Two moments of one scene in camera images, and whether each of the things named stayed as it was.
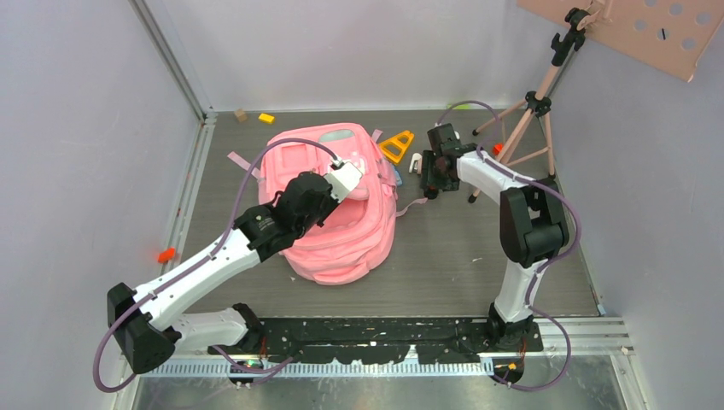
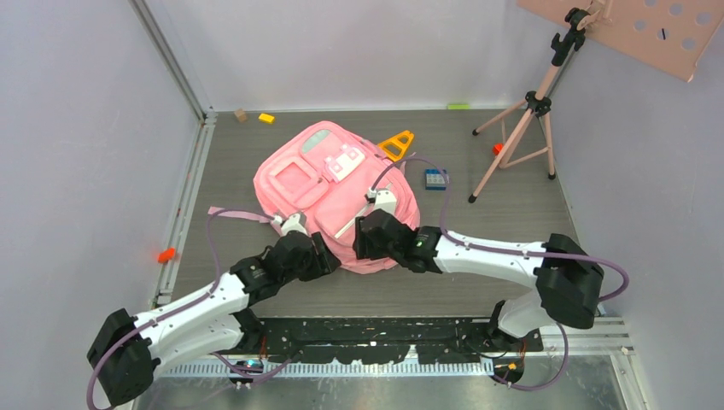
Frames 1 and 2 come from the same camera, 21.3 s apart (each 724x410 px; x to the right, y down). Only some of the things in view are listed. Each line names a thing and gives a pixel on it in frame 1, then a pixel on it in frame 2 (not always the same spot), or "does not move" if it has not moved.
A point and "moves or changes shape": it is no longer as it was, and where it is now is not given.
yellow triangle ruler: [394, 140] does not move
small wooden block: [241, 114] does not move
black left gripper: [332, 204] -> [324, 261]
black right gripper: [428, 178] -> [363, 244]
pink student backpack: [347, 242] moves or changes shape
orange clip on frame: [163, 257] does not move
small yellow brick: [266, 118] does not move
